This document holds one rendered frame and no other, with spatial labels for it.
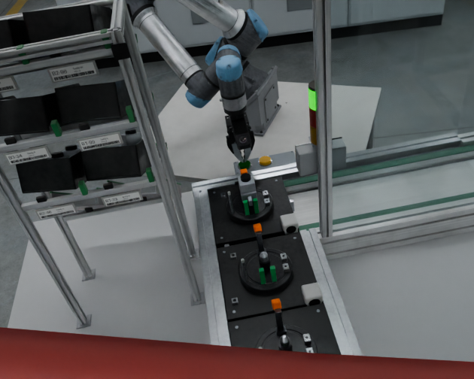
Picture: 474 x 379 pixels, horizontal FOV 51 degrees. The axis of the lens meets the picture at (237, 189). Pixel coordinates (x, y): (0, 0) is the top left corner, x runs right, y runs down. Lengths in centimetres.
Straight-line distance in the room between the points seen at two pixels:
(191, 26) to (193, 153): 264
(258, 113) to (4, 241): 192
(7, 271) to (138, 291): 166
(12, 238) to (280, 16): 273
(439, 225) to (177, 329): 79
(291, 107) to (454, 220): 89
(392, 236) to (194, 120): 102
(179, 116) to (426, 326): 132
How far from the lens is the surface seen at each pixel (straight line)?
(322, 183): 127
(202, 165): 188
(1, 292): 301
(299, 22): 450
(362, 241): 147
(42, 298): 163
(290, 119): 205
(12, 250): 321
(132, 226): 171
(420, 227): 151
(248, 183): 141
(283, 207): 149
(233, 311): 127
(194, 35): 452
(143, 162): 118
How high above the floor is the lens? 200
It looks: 41 degrees down
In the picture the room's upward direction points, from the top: 10 degrees counter-clockwise
